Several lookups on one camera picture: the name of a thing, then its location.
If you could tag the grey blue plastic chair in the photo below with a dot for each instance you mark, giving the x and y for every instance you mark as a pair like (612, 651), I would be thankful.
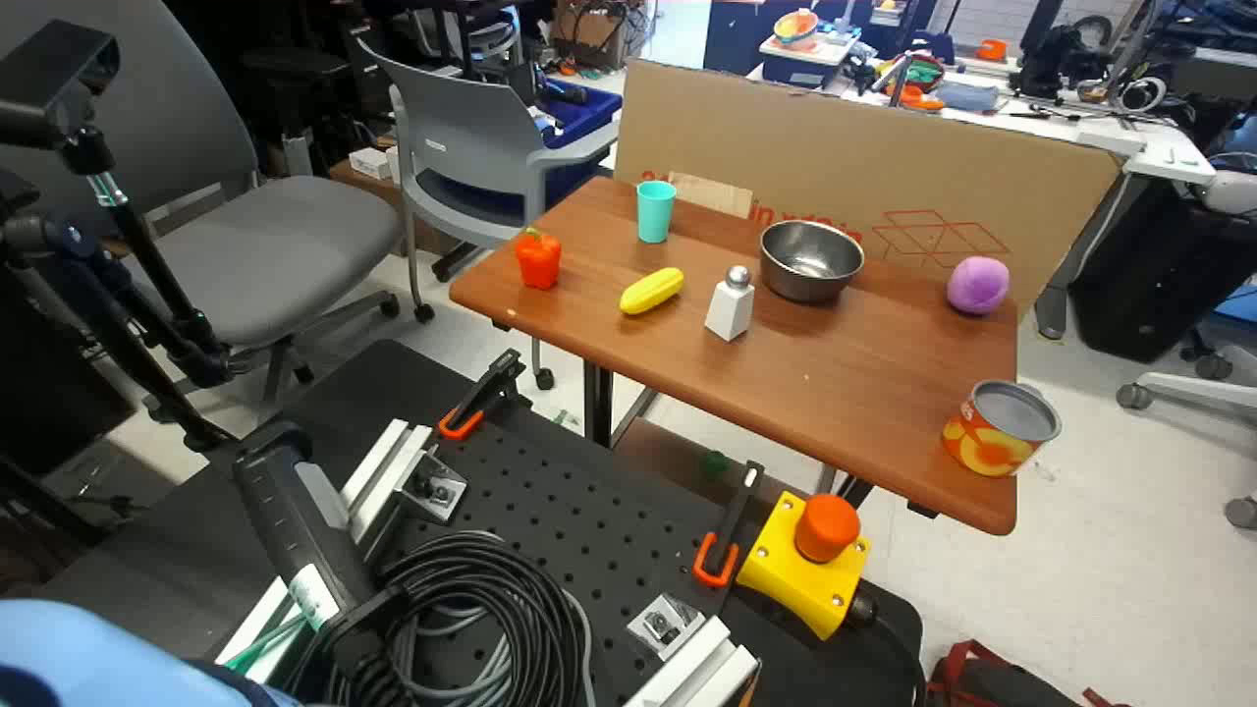
(476, 151)

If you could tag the round metal pot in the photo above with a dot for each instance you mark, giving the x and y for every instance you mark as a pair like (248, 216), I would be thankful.
(812, 260)

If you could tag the brown cardboard panel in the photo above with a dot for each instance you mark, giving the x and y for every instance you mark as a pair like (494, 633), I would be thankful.
(837, 142)

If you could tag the orange yellow tin can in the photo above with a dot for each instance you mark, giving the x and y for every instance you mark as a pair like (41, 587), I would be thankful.
(990, 438)

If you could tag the white background desk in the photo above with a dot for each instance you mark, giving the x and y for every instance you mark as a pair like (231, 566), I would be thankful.
(1114, 138)

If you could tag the orange toy bell pepper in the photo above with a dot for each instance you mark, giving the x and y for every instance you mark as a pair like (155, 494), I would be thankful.
(537, 260)

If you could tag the purple ball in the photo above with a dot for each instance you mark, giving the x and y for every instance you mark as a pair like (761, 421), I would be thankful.
(979, 283)

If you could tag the tray with toy fruit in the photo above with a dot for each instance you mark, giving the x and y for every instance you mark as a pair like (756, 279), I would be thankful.
(802, 38)

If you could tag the black table leg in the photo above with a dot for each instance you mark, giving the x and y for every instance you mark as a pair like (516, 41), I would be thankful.
(600, 400)

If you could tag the black power strip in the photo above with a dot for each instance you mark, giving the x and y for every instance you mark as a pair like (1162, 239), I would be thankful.
(310, 524)

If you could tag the light blue cloth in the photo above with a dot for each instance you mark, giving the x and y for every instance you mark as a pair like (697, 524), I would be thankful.
(91, 662)

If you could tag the teal plastic cup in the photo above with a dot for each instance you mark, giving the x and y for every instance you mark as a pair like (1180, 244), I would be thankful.
(658, 213)

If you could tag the orange black clamp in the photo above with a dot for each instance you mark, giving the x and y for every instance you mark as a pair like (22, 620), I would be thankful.
(727, 533)
(481, 393)

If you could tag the black camera tripod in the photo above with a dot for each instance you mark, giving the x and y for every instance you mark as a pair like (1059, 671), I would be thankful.
(124, 248)

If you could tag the white salt shaker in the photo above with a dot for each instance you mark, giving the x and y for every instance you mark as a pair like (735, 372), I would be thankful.
(727, 307)

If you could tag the black perforated breadboard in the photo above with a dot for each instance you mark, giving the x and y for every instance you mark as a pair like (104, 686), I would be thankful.
(591, 514)

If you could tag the yellow emergency stop button box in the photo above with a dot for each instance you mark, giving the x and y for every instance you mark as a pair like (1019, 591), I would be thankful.
(802, 571)

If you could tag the grey fabric office chair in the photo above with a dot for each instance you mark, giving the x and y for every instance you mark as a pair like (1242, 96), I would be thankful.
(261, 240)

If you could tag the yellow toy corn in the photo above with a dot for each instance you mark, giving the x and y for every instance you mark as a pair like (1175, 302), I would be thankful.
(649, 292)

